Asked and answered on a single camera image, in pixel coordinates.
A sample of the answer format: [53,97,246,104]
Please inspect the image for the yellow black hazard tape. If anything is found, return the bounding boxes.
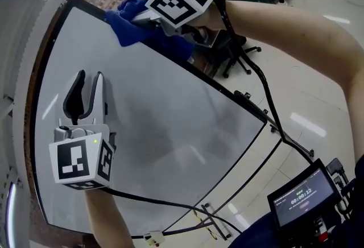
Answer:
[193,209,218,239]

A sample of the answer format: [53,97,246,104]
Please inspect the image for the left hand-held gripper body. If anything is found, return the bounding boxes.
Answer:
[48,123,117,191]

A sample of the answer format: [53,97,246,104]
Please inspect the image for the person's left forearm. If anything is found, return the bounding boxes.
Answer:
[84,188,133,248]

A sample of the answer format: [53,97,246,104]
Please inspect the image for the white ceiling tube light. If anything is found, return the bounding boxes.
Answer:
[5,181,18,248]

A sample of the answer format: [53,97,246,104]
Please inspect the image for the person's right hand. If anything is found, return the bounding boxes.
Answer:
[189,0,228,32]

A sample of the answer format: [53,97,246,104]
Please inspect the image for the beige plastic tray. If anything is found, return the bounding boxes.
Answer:
[143,230,165,245]

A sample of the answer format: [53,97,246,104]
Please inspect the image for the black chest-mounted monitor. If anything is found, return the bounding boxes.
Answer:
[267,158,344,230]

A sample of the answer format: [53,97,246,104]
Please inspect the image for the person's navy shirt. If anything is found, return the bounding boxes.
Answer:
[227,152,364,248]

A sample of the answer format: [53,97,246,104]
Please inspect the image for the blue terry cloth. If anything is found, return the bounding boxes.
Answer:
[104,0,197,61]

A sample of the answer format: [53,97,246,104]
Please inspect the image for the large whiteboard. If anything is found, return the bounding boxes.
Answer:
[24,0,315,242]

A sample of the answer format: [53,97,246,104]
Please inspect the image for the black office chair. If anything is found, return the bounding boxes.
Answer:
[212,29,262,78]

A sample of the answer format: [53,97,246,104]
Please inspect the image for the person's right forearm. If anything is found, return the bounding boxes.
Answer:
[224,0,364,156]

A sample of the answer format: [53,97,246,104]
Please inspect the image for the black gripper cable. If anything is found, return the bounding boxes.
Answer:
[104,187,245,235]
[216,0,316,164]

